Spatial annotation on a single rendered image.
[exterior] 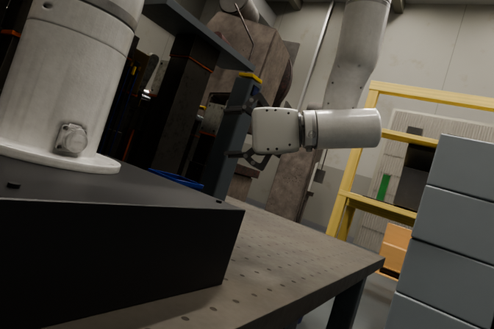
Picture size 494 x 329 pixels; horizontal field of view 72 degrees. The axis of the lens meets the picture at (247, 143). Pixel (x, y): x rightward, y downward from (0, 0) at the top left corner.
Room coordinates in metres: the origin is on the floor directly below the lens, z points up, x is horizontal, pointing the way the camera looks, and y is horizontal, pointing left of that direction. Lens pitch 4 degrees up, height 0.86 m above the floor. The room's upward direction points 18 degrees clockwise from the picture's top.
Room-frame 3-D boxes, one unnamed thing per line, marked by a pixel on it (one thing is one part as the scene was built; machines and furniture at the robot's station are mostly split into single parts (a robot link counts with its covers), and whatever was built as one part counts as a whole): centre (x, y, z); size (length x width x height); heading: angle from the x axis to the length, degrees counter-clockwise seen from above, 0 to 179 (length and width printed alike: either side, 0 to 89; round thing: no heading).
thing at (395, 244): (5.29, -3.08, 0.38); 1.24 x 0.89 x 0.76; 59
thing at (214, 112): (1.30, 0.12, 0.88); 0.12 x 0.07 x 0.36; 54
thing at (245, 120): (1.12, 0.06, 0.92); 0.08 x 0.08 x 0.44; 54
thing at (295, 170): (6.98, -1.14, 1.28); 1.31 x 1.19 x 2.56; 148
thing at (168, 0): (0.91, 0.21, 1.16); 0.37 x 0.14 x 0.02; 144
